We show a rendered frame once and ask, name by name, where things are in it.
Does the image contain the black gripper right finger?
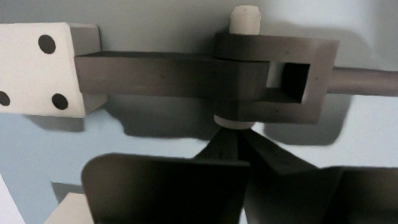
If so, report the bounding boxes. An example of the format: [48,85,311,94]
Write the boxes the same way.
[237,128,398,224]

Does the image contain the grey clevis fork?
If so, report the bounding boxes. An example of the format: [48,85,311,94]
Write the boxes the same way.
[211,33,398,125]

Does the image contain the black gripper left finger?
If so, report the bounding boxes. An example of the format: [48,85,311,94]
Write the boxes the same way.
[80,126,251,224]

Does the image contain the dark grey rectangular bar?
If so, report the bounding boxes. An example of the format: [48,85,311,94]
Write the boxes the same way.
[73,51,271,101]

